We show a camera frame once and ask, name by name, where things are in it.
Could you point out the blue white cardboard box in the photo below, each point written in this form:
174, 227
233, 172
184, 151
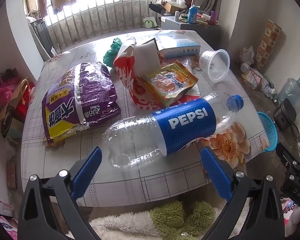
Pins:
180, 48

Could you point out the green fluffy cloth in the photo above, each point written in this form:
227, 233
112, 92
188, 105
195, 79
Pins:
180, 217

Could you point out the purple snack bag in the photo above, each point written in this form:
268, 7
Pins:
82, 97

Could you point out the crumpled plastic wrappers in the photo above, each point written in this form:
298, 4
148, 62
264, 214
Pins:
267, 87

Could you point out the red white snack bag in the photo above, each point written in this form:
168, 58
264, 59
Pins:
130, 75

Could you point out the small white bottle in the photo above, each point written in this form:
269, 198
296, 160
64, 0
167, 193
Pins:
177, 16

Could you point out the clear bottle with blue label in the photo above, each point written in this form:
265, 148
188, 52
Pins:
185, 125

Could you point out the purple cup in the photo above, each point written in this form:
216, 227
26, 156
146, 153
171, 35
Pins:
213, 16

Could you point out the green plastic bag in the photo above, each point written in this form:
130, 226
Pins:
111, 52

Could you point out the metal window railing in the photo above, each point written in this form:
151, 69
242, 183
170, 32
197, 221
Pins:
102, 15

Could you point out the blue detergent bottle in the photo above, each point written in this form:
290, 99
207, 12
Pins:
192, 13

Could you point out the white fluffy cloth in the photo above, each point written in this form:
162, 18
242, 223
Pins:
122, 226

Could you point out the black round bin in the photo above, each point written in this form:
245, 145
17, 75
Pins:
285, 113

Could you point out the black case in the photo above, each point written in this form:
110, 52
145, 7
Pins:
157, 8

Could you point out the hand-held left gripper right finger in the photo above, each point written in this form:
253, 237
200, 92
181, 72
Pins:
215, 172

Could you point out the yellow snack packet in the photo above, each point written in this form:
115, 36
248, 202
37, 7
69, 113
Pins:
170, 82

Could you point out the white green paper bag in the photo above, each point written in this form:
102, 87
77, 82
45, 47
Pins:
150, 22

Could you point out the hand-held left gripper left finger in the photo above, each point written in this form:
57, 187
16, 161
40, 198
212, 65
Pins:
88, 170

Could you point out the brown paper bag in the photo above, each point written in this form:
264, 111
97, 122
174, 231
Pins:
16, 100

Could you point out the blue plastic basket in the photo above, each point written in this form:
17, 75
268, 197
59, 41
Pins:
268, 130

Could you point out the white plastic bag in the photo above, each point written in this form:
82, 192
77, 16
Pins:
246, 55

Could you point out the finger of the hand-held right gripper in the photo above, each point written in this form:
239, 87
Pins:
288, 156

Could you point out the tall patterned box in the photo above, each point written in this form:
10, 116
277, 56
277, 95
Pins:
268, 42

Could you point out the pink plastic bag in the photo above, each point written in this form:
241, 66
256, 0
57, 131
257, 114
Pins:
5, 92

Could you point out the clear plastic cup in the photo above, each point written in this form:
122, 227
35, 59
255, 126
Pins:
215, 63

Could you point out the pink printed blanket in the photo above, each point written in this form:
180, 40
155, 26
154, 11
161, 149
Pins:
291, 217

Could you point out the grey cabinet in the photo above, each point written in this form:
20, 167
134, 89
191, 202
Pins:
175, 23

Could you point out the colourful printed bag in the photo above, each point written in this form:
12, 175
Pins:
251, 78

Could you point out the large water jug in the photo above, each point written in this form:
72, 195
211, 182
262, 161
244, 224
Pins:
290, 90

